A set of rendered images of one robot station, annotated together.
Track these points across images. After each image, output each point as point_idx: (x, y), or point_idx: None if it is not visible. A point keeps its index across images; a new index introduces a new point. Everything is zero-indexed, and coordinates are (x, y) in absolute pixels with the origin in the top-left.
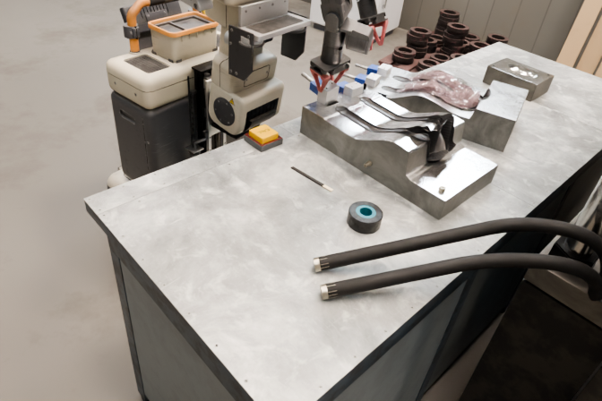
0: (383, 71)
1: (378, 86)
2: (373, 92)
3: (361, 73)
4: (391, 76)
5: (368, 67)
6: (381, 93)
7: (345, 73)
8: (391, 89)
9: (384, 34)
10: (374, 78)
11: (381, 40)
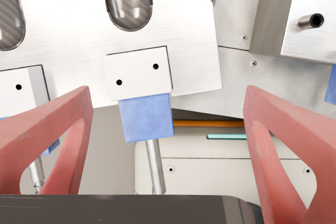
0: (34, 81)
1: (142, 40)
2: None
3: (126, 136)
4: (13, 51)
5: (47, 150)
6: None
7: (160, 184)
8: None
9: (43, 107)
10: (154, 62)
11: (81, 110)
